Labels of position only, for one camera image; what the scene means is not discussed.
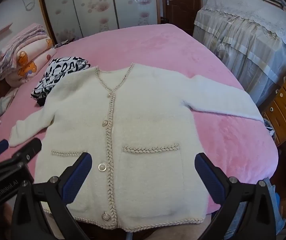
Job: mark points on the lavender patterned folded quilt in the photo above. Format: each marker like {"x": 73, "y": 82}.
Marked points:
{"x": 20, "y": 42}

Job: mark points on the black folded garment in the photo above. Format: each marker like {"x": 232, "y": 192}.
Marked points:
{"x": 40, "y": 102}

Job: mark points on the lace covered furniture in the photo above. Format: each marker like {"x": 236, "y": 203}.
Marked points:
{"x": 245, "y": 35}

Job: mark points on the small dark object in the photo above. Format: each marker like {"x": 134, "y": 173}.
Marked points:
{"x": 61, "y": 44}

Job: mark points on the bear print folded quilt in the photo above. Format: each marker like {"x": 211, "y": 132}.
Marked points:
{"x": 38, "y": 60}

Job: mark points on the blue patterned cloth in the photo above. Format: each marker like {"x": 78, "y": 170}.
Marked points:
{"x": 270, "y": 127}

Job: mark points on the white fluffy cardigan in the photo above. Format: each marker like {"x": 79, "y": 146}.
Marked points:
{"x": 143, "y": 120}

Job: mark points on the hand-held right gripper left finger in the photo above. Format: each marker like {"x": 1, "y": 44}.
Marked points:
{"x": 78, "y": 177}

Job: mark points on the white crumpled cloth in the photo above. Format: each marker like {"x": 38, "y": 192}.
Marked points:
{"x": 4, "y": 103}

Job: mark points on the wooden drawer cabinet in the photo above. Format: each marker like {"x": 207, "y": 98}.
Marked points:
{"x": 285, "y": 105}

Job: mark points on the black and white printed garment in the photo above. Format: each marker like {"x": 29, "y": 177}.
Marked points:
{"x": 58, "y": 72}

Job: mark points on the pink fleece blanket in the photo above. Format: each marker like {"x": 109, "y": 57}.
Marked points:
{"x": 158, "y": 45}

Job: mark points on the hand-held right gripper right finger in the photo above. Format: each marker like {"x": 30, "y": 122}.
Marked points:
{"x": 208, "y": 180}

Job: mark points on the brown wooden door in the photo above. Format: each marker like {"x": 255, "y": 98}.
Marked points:
{"x": 185, "y": 5}

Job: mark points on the floral sliding door wardrobe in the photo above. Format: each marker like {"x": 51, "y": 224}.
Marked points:
{"x": 93, "y": 5}

